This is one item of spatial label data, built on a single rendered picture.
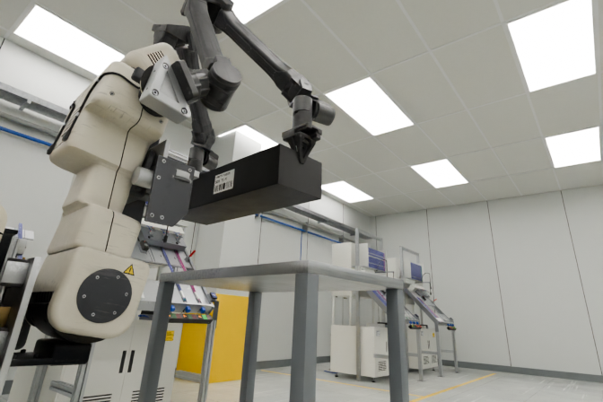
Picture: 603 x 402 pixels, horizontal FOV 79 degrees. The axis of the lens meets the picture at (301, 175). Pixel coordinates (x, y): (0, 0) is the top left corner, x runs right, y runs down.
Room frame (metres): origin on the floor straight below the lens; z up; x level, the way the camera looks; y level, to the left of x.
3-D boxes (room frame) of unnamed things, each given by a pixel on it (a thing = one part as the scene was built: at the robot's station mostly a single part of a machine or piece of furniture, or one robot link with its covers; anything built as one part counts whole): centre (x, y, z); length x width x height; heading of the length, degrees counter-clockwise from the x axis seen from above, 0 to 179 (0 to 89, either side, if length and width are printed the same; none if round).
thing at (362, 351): (5.44, -0.98, 0.95); 1.36 x 0.82 x 1.90; 51
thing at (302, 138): (0.93, 0.01, 1.11); 0.07 x 0.07 x 0.09; 46
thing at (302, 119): (0.93, 0.01, 1.18); 0.10 x 0.07 x 0.07; 46
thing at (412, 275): (6.56, -1.90, 0.95); 1.36 x 0.82 x 1.90; 51
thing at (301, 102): (0.93, 0.00, 1.25); 0.07 x 0.06 x 0.07; 120
